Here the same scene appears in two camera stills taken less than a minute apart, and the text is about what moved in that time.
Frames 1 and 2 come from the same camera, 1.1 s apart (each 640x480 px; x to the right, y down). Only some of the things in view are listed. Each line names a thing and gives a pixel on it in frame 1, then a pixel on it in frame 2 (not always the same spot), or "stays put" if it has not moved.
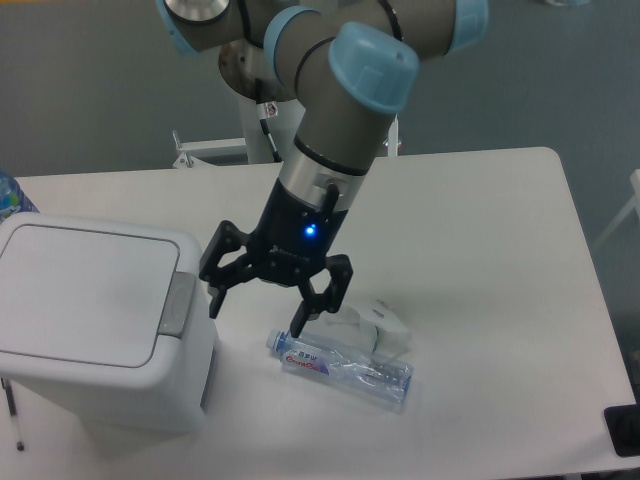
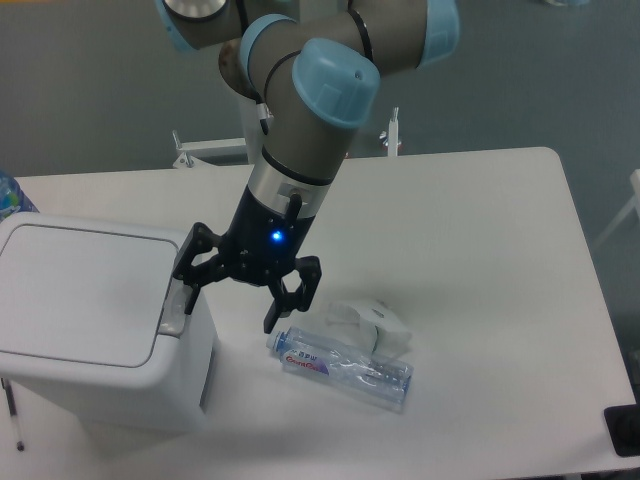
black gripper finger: [340, 272] to [309, 268]
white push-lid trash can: [107, 322] stays put
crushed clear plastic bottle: [380, 377] stays put
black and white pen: [11, 401] stays put
